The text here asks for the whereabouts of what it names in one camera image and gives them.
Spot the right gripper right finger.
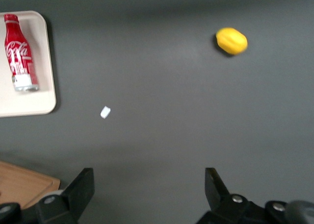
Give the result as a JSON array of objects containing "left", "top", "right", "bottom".
[{"left": 196, "top": 167, "right": 290, "bottom": 224}]

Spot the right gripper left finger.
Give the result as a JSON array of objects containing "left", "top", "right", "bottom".
[{"left": 34, "top": 167, "right": 96, "bottom": 224}]

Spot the red coke bottle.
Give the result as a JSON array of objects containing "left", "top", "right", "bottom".
[{"left": 3, "top": 13, "right": 40, "bottom": 92}]

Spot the beige plastic tray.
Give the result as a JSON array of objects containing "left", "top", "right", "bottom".
[{"left": 0, "top": 10, "right": 57, "bottom": 118}]

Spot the wooden drawer cabinet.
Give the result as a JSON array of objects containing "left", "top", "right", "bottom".
[{"left": 0, "top": 160, "right": 61, "bottom": 210}]

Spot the small white paper piece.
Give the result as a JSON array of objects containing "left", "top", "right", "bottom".
[{"left": 100, "top": 105, "right": 111, "bottom": 120}]

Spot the yellow lemon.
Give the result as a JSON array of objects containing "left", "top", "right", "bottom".
[{"left": 215, "top": 27, "right": 249, "bottom": 56}]

